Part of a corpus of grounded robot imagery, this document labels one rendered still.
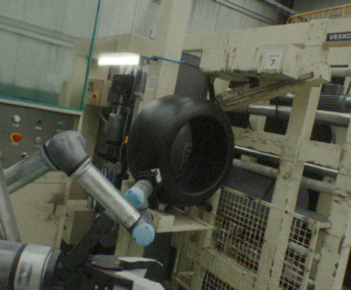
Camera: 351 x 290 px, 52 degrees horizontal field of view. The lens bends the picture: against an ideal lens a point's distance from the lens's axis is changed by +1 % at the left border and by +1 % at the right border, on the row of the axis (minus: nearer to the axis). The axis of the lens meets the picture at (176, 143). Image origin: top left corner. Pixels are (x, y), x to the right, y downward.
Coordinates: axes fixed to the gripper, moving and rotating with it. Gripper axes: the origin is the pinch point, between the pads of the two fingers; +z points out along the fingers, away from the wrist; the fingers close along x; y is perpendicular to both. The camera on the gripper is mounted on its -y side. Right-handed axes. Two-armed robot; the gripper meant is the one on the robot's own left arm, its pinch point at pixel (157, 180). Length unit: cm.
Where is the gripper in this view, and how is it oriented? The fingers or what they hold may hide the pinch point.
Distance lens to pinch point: 166.5
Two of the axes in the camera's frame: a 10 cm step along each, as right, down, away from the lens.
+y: -1.7, -9.8, -1.3
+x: -9.6, 1.4, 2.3
